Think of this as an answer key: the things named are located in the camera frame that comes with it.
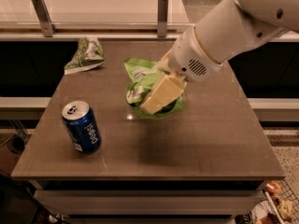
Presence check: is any white drawer front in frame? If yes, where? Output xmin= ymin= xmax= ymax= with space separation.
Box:
xmin=35 ymin=190 xmax=263 ymax=216

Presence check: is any left metal railing bracket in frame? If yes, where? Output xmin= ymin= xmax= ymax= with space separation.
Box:
xmin=31 ymin=0 xmax=55 ymax=37

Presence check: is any middle metal railing bracket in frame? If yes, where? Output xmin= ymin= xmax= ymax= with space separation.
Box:
xmin=157 ymin=0 xmax=168 ymax=37

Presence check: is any crumpled green white chip bag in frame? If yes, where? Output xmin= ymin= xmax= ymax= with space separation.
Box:
xmin=64 ymin=36 xmax=105 ymax=75

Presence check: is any blue pepsi can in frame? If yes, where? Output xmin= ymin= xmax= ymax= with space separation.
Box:
xmin=62 ymin=101 xmax=102 ymax=154

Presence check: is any green rice chip bag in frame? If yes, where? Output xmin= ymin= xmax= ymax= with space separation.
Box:
xmin=124 ymin=58 xmax=186 ymax=119

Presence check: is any wire basket with snacks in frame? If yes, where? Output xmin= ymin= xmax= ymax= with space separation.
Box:
xmin=249 ymin=180 xmax=299 ymax=224

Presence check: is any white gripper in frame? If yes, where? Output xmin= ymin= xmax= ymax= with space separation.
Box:
xmin=140 ymin=28 xmax=222 ymax=115

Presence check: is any metal railing bracket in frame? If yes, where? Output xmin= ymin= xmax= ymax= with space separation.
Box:
xmin=157 ymin=0 xmax=168 ymax=37
xmin=31 ymin=0 xmax=55 ymax=37

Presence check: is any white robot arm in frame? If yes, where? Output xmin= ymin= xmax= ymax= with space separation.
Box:
xmin=140 ymin=0 xmax=299 ymax=114

